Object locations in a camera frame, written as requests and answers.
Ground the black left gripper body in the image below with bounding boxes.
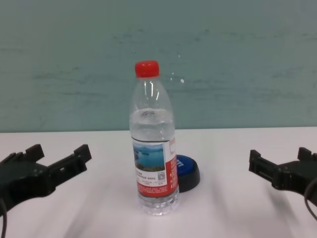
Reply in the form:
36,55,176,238
0,161,57,212

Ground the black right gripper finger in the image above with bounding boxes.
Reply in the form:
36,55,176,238
298,147,317,164
248,149,283,189

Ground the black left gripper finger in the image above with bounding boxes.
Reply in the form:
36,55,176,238
0,143,46,175
48,143,93,185

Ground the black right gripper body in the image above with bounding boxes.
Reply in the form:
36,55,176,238
278,160,317,199

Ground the blue push button black base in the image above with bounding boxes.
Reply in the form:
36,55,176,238
175,154,202,193

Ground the clear water bottle red cap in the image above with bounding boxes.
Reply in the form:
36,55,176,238
128,59,180,216

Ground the thin black right gripper cable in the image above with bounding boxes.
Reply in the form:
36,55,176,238
304,178,317,222

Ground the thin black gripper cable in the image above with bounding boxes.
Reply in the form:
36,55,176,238
0,197,8,238
304,178,317,222

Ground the thin black left gripper cable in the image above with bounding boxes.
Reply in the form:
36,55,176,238
0,197,8,238

